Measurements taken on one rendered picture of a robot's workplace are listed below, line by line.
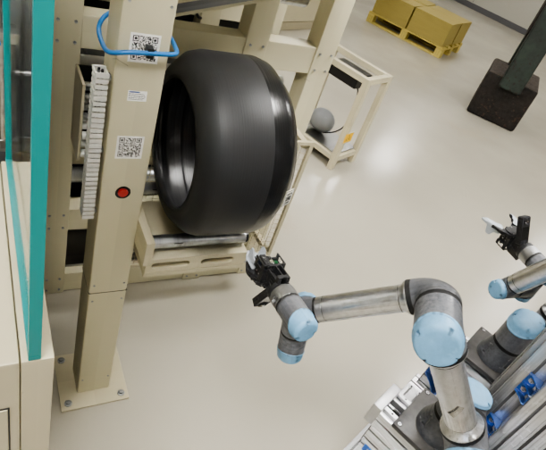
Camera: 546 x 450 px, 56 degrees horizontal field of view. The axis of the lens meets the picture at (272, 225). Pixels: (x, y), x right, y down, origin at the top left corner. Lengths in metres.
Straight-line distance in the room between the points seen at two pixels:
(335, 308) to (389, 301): 0.15
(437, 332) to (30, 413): 0.85
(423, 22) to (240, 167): 7.45
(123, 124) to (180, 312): 1.43
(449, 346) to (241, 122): 0.77
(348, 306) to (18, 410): 0.84
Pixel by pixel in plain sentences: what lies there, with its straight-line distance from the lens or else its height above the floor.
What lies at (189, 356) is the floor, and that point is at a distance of 2.55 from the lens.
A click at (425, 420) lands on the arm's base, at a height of 0.75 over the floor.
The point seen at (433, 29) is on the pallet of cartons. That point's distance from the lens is 8.67.
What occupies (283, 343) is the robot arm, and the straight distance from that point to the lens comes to 1.41.
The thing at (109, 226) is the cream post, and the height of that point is 0.93.
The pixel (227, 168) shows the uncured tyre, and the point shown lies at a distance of 1.41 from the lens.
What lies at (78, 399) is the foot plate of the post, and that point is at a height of 0.01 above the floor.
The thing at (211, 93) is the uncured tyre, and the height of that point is 1.42.
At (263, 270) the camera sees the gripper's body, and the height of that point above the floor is 1.08.
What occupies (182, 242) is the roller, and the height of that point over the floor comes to 0.91.
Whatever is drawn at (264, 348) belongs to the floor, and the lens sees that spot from 2.68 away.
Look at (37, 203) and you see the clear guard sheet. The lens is 0.69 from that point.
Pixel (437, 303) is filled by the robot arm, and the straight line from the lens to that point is 1.31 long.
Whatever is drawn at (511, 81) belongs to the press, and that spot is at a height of 0.55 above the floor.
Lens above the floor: 2.03
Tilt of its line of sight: 36 degrees down
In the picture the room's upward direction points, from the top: 21 degrees clockwise
